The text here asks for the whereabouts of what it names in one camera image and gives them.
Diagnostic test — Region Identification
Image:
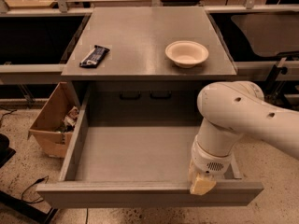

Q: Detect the grey top drawer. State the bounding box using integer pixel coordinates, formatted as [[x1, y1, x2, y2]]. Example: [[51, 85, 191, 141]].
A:
[[36, 87, 263, 209]]

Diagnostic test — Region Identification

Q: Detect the black stand base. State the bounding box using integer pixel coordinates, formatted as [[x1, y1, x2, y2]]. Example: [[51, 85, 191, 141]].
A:
[[0, 191, 57, 224]]

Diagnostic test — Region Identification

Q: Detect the dark blue snack bar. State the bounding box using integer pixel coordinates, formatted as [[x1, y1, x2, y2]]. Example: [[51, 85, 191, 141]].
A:
[[79, 45, 110, 68]]

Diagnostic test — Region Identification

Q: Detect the black cable on floor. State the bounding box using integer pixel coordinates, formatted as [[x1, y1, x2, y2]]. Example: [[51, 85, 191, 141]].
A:
[[20, 175, 90, 224]]

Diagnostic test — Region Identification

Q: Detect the trash in cardboard box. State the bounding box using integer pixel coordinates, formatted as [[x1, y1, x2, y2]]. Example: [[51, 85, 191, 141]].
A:
[[56, 106, 79, 133]]

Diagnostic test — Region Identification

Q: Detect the grey drawer cabinet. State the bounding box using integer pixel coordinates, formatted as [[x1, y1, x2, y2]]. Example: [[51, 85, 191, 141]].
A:
[[63, 7, 236, 127]]

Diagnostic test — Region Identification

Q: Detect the black chair base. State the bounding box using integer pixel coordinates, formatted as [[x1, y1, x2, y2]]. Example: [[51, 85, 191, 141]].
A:
[[0, 134, 16, 168]]

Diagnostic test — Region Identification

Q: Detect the grey metal shelf frame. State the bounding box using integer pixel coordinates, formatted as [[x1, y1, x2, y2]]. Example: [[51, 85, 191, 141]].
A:
[[1, 0, 298, 84]]

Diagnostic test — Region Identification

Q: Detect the cardboard box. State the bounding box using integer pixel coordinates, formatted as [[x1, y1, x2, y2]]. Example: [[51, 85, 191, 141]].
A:
[[29, 82, 76, 158]]

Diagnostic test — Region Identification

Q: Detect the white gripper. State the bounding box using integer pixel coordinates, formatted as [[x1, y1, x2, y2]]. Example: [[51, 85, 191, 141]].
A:
[[188, 140, 232, 196]]

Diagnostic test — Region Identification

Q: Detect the white paper bowl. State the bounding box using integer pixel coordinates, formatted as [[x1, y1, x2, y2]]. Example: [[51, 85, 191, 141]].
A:
[[165, 40, 209, 68]]

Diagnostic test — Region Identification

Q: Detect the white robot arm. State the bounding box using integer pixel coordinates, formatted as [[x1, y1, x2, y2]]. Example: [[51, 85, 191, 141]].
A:
[[188, 81, 299, 195]]

